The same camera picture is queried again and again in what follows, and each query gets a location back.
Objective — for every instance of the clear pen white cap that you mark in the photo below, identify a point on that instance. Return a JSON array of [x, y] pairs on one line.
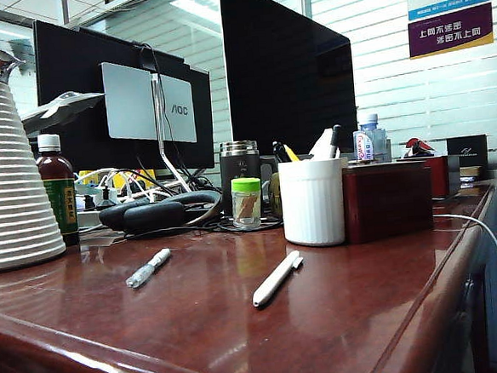
[[149, 268]]

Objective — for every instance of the black pen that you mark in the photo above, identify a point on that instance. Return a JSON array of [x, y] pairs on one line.
[[279, 152]]

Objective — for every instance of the white ribbed pen holder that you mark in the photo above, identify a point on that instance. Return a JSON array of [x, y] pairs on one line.
[[311, 203]]

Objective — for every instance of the clear jar green lid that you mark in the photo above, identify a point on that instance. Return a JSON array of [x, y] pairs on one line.
[[246, 203]]

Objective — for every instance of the dark steel thermos cup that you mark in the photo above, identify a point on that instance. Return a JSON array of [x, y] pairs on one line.
[[238, 166]]

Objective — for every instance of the brass round ornament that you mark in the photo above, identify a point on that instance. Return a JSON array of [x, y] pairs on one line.
[[275, 193]]

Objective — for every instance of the yellow pencil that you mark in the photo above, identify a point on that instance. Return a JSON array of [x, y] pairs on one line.
[[291, 153]]

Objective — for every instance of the white folded paper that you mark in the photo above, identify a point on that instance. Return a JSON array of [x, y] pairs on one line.
[[322, 147]]

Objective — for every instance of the black marker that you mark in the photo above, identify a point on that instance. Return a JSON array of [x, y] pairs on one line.
[[335, 140]]

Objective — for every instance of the black headphones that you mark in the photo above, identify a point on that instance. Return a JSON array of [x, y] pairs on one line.
[[148, 215]]

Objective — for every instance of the silver monitor stand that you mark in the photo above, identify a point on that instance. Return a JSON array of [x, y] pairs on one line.
[[158, 116]]

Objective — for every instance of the large black monitor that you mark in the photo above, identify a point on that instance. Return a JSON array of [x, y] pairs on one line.
[[282, 64]]

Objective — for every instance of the clear water bottle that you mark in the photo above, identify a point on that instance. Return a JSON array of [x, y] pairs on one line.
[[371, 137]]

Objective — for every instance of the dark red wooden box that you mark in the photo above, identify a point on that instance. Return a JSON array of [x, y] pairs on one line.
[[386, 202]]

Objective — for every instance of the white power strip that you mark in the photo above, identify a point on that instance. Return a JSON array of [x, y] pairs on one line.
[[89, 216]]

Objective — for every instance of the red folded ornament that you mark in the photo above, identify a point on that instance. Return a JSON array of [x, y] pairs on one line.
[[418, 145]]

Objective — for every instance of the red gift box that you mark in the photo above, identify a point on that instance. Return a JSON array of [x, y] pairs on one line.
[[439, 173]]

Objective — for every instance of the brown bottle green label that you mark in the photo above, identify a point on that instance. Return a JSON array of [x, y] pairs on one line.
[[55, 174]]

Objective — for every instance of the grey model aircraft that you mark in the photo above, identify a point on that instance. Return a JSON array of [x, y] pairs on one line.
[[61, 107]]

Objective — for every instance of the black AOC monitor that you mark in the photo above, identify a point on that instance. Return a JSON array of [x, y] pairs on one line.
[[70, 79]]

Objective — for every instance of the black box with logo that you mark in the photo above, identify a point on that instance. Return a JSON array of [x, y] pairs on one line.
[[468, 150]]

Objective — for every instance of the white ribbed thermos jug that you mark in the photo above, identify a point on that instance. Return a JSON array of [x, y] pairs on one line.
[[10, 190]]

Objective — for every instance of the purple and white wall poster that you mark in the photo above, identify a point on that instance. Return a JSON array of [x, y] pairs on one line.
[[451, 31]]

